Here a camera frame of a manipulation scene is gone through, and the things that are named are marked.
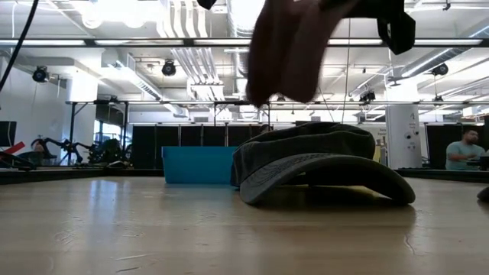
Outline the black partition wall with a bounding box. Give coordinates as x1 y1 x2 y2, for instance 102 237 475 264
131 124 274 170
426 124 489 171

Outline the white square pillar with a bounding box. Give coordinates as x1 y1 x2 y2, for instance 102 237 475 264
385 105 423 170

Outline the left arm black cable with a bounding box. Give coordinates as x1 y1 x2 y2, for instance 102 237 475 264
0 0 40 92

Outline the blue plastic bin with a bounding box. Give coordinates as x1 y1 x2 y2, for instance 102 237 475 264
161 146 238 185

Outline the black monitor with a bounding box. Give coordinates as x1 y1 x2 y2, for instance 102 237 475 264
0 121 18 148

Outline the red flat object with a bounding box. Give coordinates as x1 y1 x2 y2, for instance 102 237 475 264
0 141 26 156

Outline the maroon baseball cap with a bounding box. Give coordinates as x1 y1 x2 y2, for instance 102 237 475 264
245 0 362 108

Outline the silver ventilation duct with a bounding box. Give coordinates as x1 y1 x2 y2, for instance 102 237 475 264
225 0 280 100

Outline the black background rack frame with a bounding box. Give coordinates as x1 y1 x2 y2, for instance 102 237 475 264
64 99 489 169

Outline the person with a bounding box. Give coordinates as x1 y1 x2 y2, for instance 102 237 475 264
18 141 58 167
445 128 486 171

